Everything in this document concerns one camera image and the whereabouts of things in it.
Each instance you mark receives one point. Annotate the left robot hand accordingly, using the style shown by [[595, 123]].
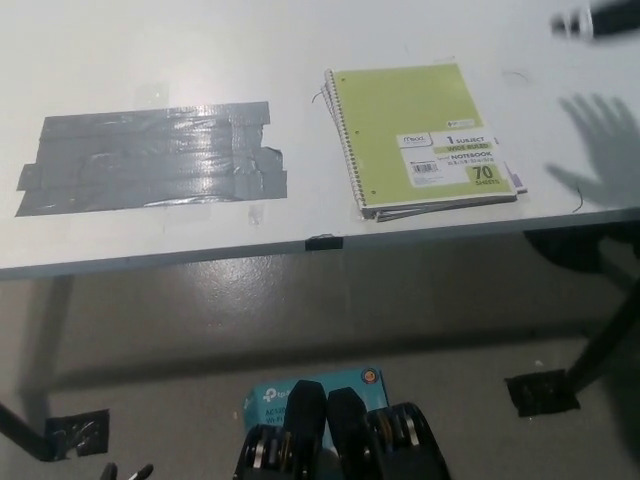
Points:
[[127, 474]]

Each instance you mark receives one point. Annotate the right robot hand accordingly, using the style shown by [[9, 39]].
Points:
[[575, 21]]

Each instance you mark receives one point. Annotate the purple spiral notebook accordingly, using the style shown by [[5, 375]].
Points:
[[518, 183]]

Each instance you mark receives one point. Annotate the green Mead spiral notebook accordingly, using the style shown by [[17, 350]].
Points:
[[410, 115]]

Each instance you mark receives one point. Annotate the black robot torso blocks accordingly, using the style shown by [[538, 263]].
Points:
[[345, 440]]

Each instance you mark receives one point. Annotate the thin dark thread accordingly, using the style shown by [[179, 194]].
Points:
[[515, 74], [316, 96], [580, 199]]

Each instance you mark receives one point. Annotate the teal TP-Link box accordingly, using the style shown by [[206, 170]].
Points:
[[272, 397]]

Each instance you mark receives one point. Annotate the clear tape scrap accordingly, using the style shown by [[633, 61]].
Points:
[[255, 216]]

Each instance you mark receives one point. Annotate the small black tape strip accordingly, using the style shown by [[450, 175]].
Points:
[[324, 243]]

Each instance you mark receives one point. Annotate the grey duct tape patch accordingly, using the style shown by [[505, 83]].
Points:
[[150, 160]]

